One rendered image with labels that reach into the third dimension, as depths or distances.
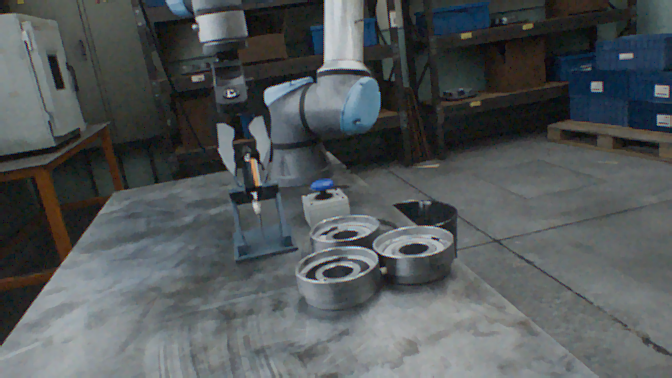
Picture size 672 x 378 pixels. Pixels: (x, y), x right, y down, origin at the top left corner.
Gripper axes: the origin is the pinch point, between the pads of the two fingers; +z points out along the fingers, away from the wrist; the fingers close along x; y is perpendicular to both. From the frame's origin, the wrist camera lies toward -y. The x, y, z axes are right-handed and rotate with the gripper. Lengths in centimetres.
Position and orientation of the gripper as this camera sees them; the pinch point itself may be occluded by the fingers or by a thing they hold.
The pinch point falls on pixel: (248, 166)
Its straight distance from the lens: 88.7
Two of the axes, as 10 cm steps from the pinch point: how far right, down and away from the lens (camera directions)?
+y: -1.9, -2.4, 9.5
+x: -9.7, 1.9, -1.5
